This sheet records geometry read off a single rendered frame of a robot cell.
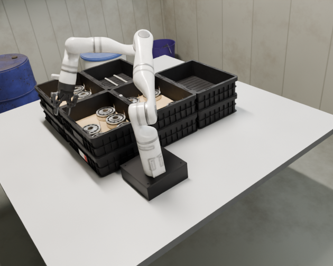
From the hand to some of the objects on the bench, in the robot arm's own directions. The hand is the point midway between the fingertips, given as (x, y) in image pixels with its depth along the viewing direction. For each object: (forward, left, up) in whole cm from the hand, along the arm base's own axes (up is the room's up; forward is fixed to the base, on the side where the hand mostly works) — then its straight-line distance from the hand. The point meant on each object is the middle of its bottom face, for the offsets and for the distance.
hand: (62, 112), depth 160 cm
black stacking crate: (+2, -75, -33) cm, 82 cm away
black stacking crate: (-2, -16, -29) cm, 33 cm away
